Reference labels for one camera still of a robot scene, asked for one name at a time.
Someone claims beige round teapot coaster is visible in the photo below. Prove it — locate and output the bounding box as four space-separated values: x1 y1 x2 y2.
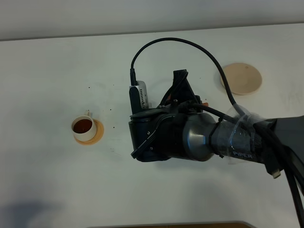
223 63 263 95

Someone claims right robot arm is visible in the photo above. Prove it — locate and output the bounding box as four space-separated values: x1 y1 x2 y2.
129 70 304 180

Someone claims brown clay teapot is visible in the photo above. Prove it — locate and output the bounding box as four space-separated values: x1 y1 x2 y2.
165 94 209 106

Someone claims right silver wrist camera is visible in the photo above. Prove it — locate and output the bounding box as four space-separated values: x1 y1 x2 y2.
129 81 149 114

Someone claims right black camera cable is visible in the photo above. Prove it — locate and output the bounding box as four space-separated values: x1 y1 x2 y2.
129 37 304 228

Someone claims left orange cup coaster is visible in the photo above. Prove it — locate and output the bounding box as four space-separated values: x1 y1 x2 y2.
74 119 104 145

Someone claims left white teacup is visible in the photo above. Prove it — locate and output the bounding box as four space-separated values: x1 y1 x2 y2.
71 110 97 142

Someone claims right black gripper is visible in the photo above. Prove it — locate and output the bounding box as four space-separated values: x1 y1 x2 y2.
129 69 202 162

